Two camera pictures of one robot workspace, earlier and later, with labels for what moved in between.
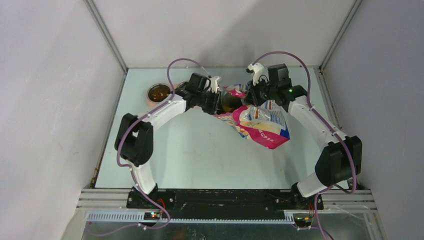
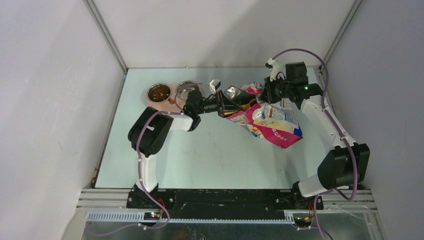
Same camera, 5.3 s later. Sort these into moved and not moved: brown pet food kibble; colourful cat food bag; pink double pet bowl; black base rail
Moved: colourful cat food bag
Not moved: black base rail; brown pet food kibble; pink double pet bowl
